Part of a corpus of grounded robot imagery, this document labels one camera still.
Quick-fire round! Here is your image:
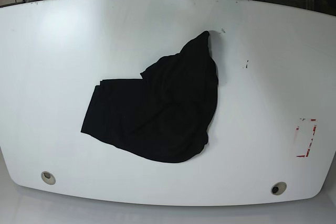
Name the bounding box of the right table grommet hole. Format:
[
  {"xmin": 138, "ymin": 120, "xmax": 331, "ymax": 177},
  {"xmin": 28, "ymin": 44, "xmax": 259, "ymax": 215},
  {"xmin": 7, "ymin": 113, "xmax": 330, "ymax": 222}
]
[{"xmin": 271, "ymin": 182, "xmax": 287, "ymax": 196}]

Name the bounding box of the red tape marking rectangle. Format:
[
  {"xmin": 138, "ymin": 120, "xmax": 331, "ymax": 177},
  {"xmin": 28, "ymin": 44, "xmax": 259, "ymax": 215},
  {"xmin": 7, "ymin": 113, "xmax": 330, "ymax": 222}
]
[{"xmin": 293, "ymin": 118, "xmax": 318, "ymax": 158}]

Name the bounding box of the table grommet hole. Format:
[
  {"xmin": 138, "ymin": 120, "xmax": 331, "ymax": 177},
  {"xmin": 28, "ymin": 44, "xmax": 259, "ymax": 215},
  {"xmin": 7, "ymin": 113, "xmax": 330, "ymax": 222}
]
[
  {"xmin": 41, "ymin": 172, "xmax": 56, "ymax": 185},
  {"xmin": 271, "ymin": 182, "xmax": 287, "ymax": 196}
]

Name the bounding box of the black t-shirt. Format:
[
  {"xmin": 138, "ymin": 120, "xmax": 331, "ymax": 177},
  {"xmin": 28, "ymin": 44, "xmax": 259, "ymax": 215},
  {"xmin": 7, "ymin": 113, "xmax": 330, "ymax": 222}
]
[{"xmin": 81, "ymin": 31, "xmax": 218, "ymax": 163}]

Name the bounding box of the left table grommet hole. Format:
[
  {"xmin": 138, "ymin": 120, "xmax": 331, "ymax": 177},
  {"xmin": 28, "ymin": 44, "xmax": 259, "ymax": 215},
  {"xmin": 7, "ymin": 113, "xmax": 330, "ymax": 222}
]
[{"xmin": 41, "ymin": 172, "xmax": 56, "ymax": 185}]

